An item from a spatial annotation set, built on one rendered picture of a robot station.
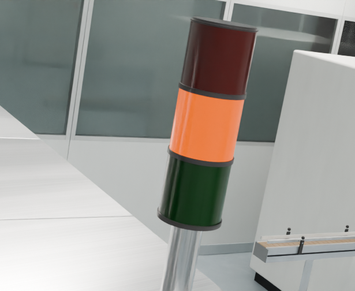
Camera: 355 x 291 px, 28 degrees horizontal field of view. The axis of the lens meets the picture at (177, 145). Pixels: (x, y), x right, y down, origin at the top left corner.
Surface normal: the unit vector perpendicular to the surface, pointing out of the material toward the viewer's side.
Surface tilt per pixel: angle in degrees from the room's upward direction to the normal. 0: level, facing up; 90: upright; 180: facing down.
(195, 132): 90
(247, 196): 90
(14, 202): 0
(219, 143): 90
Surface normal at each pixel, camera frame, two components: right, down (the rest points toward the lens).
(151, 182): 0.49, 0.29
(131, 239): 0.17, -0.96
